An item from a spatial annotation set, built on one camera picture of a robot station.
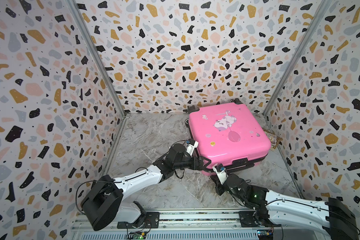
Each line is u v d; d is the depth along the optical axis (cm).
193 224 73
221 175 68
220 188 69
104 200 41
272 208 55
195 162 69
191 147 73
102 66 92
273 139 102
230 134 82
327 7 70
